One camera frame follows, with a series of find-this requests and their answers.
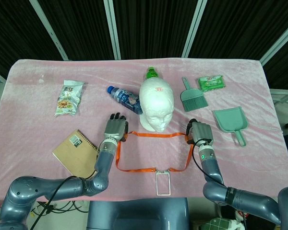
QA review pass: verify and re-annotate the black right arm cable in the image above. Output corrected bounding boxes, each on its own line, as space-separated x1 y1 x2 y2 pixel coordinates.
191 141 225 186

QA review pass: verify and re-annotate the orange badge lanyard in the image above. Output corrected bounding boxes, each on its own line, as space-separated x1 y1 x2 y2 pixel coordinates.
115 131 194 197

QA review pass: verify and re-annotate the blue plastic drink bottle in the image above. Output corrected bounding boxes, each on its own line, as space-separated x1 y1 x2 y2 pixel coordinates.
107 85 144 115

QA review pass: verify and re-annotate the snack bag with nuts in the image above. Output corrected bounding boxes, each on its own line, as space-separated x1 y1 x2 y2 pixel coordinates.
54 80 85 117

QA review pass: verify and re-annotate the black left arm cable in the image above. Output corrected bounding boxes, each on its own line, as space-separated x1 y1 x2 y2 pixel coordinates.
44 143 101 216

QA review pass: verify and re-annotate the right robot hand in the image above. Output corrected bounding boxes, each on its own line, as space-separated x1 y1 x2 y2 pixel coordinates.
186 119 214 147

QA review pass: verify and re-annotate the brown spiral notebook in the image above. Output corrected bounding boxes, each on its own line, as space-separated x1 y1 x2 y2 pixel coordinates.
52 129 98 179

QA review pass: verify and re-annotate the white foam mannequin head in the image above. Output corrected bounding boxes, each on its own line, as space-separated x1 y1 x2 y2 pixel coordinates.
138 77 175 132

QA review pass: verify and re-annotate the grey robot torso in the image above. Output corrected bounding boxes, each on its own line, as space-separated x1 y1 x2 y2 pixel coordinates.
86 196 190 230

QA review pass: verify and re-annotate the green tiled patterned box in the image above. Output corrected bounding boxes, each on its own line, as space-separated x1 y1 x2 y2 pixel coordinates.
201 217 232 230

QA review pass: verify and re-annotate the green capped plastic bottle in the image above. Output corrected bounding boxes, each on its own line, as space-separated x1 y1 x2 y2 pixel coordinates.
145 67 163 80

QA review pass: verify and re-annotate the white partition frame post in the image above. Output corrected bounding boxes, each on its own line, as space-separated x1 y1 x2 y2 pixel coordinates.
28 0 70 61
260 25 288 65
104 0 122 60
181 0 209 58

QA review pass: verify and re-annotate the green wet wipes pack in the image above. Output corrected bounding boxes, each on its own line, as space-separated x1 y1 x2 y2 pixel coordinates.
197 75 227 93

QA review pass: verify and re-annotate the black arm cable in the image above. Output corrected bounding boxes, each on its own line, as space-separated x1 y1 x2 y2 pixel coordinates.
44 143 101 216
191 141 225 186

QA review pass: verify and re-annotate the teal hand brush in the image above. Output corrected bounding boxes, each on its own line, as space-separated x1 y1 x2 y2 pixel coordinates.
180 76 209 112

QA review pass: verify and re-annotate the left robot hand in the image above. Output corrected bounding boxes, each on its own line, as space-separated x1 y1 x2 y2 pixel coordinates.
103 112 130 142

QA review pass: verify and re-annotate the pink velvet tablecloth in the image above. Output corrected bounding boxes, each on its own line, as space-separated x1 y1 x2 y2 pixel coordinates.
0 58 288 204

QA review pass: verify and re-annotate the teal dustpan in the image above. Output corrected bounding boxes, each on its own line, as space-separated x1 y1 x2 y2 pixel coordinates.
212 107 250 147

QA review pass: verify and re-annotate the black floor cables bundle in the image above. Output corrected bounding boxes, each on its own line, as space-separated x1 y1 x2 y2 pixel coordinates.
31 200 89 230

